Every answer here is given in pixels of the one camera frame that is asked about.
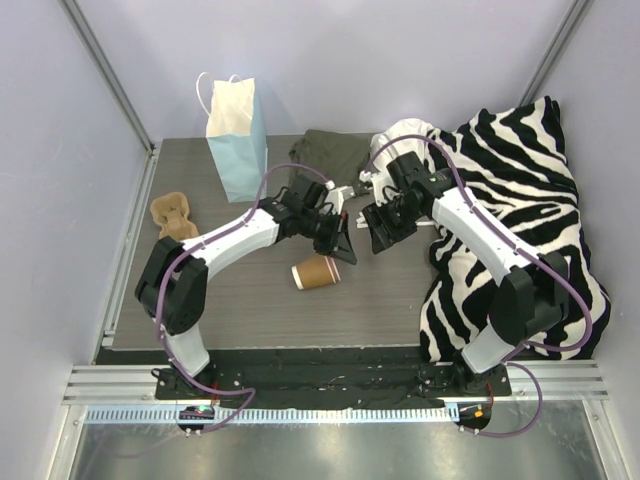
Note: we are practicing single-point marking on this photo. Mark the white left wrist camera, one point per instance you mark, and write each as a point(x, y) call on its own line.
point(336, 197)

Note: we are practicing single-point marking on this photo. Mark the brown cardboard cup carrier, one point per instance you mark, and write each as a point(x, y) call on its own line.
point(170, 213)

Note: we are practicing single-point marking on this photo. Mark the olive green folded cloth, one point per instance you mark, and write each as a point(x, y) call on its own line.
point(339, 156)

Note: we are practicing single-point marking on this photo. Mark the brown paper coffee cup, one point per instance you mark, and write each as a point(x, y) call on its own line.
point(315, 272)

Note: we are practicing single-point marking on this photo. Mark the white paper straws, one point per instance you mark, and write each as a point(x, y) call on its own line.
point(389, 221)

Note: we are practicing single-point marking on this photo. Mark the white bucket hat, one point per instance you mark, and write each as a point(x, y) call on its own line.
point(410, 126)

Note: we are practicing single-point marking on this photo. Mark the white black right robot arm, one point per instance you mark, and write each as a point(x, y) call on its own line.
point(531, 294)

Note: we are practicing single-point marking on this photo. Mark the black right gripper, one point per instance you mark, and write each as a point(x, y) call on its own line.
point(388, 220)

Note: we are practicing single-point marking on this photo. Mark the white slotted cable duct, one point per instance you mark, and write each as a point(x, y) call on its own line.
point(184, 414)

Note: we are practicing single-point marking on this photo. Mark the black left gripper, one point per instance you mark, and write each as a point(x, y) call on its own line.
point(333, 233)

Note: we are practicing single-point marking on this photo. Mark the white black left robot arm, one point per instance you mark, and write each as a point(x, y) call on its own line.
point(173, 286)

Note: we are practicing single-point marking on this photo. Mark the zebra striped blanket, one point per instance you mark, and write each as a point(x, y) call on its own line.
point(515, 164)

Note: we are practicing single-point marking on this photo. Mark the light blue paper bag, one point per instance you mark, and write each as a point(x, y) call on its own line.
point(235, 132)

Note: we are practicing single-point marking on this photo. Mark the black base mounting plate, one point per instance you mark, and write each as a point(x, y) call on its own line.
point(330, 379)

